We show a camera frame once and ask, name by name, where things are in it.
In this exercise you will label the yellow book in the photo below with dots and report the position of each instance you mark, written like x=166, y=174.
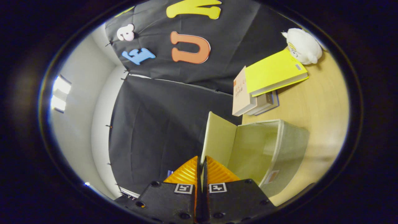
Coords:
x=273, y=71

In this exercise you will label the white plush toy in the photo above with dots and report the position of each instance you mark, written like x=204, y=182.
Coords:
x=304, y=46

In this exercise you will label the pale green fabric storage box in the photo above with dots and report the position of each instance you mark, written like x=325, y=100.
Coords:
x=273, y=146

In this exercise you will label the ceiling light panel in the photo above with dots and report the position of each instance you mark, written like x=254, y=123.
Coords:
x=60, y=93

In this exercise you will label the grey book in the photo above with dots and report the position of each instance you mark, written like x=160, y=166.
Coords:
x=267, y=102

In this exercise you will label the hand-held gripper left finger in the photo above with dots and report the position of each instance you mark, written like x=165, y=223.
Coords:
x=168, y=202

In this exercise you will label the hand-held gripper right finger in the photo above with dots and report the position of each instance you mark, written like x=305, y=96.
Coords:
x=236, y=202

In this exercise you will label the black backdrop cloth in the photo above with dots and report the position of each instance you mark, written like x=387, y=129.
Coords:
x=161, y=124

